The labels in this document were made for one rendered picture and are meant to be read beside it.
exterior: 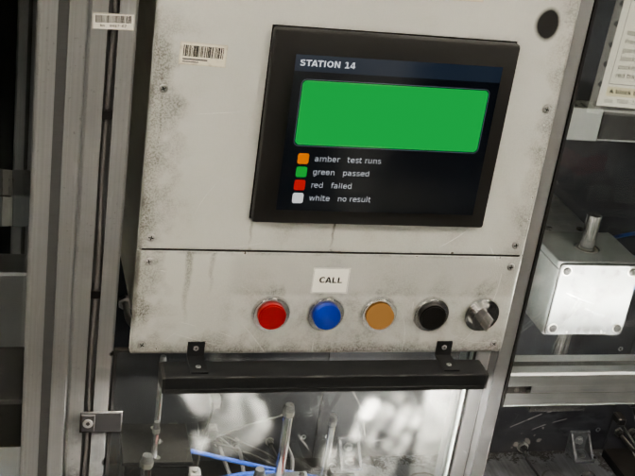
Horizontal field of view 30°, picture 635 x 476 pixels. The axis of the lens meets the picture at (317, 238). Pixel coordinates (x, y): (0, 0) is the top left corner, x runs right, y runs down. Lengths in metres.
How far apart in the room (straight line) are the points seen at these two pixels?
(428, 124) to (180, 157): 0.25
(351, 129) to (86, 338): 0.35
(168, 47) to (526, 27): 0.36
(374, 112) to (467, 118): 0.10
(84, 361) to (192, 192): 0.22
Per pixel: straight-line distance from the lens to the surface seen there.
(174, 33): 1.12
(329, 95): 1.14
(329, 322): 1.27
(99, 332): 1.25
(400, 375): 1.29
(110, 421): 1.31
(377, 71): 1.15
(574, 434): 2.08
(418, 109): 1.17
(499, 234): 1.29
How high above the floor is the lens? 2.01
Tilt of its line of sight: 24 degrees down
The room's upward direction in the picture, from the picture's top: 8 degrees clockwise
